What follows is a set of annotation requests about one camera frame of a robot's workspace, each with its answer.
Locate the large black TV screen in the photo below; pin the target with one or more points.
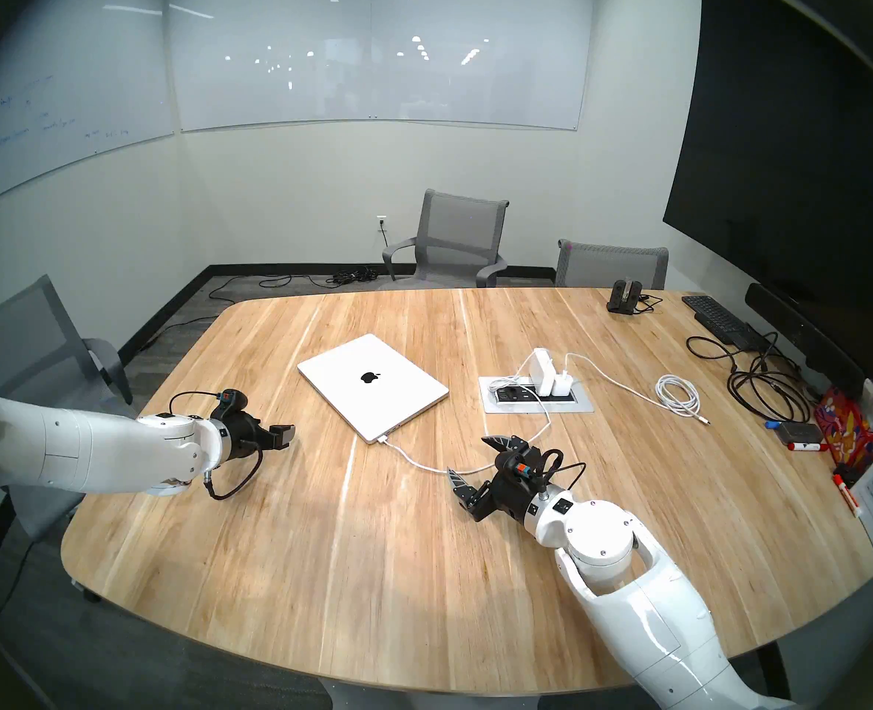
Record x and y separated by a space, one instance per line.
791 161

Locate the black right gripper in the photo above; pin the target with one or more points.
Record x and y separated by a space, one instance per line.
507 490

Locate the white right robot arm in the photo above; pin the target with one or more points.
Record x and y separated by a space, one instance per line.
629 590

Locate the silver table outlet box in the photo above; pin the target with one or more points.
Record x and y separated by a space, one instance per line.
581 405

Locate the orange whiteboard marker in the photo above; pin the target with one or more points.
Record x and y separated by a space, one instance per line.
847 495

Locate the grey whiteboard eraser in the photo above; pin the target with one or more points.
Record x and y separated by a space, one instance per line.
800 433

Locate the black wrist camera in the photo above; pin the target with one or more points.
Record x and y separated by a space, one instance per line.
231 401
519 466

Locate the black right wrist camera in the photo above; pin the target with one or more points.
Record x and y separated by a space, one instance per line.
519 466

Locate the red whiteboard marker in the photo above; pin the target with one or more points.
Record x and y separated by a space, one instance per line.
799 446

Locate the white table pedestal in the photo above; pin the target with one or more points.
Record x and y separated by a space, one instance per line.
348 697

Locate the blank glass whiteboard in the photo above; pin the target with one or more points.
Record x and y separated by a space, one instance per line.
377 58

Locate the black keyboard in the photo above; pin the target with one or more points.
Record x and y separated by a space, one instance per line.
721 318

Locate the grey mesh office chair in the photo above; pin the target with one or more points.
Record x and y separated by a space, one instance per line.
22 339
614 266
459 228

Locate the glass whiteboard with writing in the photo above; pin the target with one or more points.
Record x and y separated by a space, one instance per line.
67 95

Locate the black video bar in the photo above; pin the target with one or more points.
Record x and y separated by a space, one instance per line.
806 339

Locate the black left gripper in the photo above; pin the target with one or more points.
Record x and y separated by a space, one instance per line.
238 436

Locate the black controller charging dock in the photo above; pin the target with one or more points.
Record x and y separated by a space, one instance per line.
623 296

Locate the colourful snack bag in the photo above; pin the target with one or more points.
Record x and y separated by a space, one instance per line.
843 427

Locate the silver MacBook laptop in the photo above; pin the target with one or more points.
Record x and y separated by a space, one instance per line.
377 405

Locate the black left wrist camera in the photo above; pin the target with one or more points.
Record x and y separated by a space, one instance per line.
231 401

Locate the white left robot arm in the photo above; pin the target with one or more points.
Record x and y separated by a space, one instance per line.
59 450

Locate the large white power adapter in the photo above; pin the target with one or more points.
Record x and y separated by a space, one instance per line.
544 372

